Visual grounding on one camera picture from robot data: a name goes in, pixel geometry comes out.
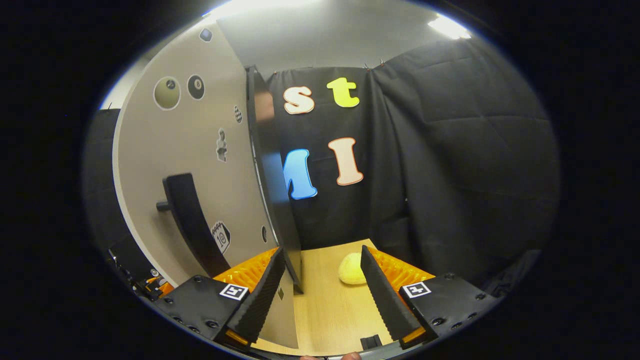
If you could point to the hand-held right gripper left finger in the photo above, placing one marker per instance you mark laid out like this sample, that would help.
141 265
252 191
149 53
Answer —
260 300

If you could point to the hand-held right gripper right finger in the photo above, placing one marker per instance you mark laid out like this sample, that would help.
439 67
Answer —
382 300

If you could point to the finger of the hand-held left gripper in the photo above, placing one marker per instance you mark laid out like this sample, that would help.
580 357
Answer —
162 287

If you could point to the light grey cabinet door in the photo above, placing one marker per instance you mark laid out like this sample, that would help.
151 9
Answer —
200 130

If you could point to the yellow plush ball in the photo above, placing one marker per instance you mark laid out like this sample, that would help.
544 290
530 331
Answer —
352 270

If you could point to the black table clamp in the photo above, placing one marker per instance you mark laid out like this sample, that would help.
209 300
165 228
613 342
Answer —
371 342

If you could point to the black backdrop cloth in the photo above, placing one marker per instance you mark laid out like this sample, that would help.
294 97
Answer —
450 150

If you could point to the long ceiling light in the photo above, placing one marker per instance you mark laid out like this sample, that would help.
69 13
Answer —
449 27
260 7

